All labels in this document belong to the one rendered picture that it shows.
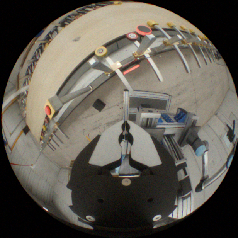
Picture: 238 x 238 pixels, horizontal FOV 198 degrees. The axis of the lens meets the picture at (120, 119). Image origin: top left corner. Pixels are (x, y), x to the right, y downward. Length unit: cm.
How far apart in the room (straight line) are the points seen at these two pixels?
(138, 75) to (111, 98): 65
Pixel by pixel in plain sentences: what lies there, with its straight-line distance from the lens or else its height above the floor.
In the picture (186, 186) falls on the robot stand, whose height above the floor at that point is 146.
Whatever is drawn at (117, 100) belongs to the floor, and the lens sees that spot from 149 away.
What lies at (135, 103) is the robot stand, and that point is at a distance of 129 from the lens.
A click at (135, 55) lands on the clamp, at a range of 59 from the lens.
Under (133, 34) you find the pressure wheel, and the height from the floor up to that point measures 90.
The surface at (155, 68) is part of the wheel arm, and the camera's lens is 61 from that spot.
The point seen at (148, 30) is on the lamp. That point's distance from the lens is 38.
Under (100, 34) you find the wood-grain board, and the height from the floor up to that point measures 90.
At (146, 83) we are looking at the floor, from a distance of 148.
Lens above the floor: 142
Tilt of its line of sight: 60 degrees down
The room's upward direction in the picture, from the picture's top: 175 degrees counter-clockwise
